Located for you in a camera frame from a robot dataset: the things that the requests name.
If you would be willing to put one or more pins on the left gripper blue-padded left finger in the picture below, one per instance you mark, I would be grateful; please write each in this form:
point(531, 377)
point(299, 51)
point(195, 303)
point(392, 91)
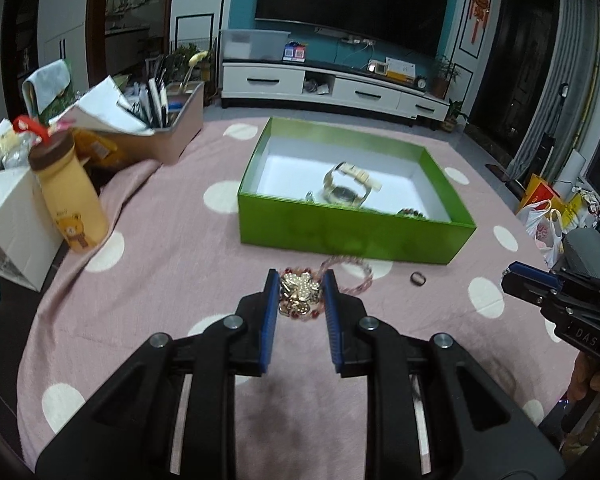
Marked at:
point(126, 429)

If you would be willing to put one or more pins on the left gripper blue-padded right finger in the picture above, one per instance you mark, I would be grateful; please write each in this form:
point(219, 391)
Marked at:
point(432, 411)

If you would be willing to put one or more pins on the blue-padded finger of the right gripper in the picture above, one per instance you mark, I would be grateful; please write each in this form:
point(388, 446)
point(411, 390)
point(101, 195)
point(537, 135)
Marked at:
point(532, 296)
point(522, 276)

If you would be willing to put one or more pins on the gold flower brooch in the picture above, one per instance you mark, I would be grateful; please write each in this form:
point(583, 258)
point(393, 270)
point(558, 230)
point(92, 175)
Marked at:
point(300, 294)

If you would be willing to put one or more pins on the white plastic wristwatch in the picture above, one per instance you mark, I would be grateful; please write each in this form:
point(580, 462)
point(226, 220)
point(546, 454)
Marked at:
point(347, 185)

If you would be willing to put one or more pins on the person's right hand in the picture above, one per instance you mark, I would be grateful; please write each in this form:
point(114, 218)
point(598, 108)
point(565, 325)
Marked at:
point(585, 378)

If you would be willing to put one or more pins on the white plastic bag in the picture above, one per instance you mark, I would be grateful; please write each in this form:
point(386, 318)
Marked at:
point(543, 223)

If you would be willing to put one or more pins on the pink polka dot cloth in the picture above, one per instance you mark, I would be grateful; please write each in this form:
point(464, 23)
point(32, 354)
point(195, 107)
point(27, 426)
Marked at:
point(174, 263)

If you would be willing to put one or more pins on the small desk clock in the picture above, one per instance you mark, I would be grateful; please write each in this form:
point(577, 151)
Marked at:
point(421, 83)

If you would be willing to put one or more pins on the potted plant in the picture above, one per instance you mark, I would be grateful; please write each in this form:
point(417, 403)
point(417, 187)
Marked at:
point(443, 72)

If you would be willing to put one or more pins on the white cardboard box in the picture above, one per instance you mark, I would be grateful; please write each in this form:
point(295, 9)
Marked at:
point(29, 239)

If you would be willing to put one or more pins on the green cardboard box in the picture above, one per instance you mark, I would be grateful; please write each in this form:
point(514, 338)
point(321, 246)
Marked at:
point(319, 188)

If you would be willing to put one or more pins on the yellow bear bottle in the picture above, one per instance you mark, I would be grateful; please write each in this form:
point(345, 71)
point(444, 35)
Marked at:
point(71, 199)

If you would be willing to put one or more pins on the yellow desk calendar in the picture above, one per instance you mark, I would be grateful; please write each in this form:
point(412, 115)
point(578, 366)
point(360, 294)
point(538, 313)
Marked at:
point(400, 70)

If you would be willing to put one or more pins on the pink desk organizer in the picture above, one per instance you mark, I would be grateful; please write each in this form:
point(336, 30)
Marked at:
point(167, 144)

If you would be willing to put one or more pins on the yellow snack packet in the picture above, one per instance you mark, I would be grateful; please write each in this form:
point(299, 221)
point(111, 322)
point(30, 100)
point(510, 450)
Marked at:
point(99, 151)

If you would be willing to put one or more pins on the clear storage bin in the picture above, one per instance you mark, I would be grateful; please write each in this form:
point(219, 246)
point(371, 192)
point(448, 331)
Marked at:
point(253, 44)

